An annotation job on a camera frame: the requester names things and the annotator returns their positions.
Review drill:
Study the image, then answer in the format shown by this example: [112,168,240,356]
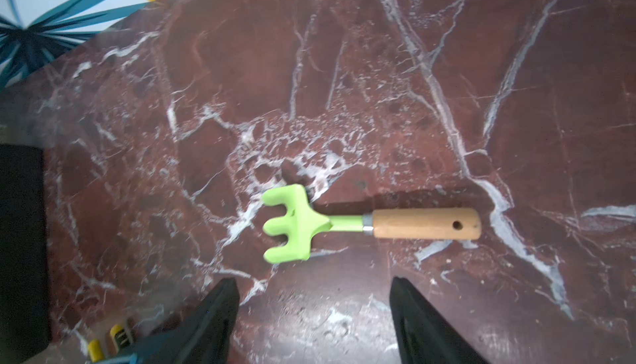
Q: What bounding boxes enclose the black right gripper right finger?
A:
[389,277,486,364]

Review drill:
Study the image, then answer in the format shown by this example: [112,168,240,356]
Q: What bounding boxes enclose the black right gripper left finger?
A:
[118,278,241,364]

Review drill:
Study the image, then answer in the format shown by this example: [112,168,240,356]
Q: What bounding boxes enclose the green rake wooden handle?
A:
[262,184,482,265]

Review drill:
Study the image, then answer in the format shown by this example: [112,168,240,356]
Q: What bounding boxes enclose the teal plastic storage box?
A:
[96,353,140,364]

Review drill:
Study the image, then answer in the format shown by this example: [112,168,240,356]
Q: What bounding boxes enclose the yellow black pliers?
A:
[86,323,134,363]

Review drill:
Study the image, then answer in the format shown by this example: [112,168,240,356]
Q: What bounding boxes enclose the yellow black toolbox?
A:
[1,144,51,363]

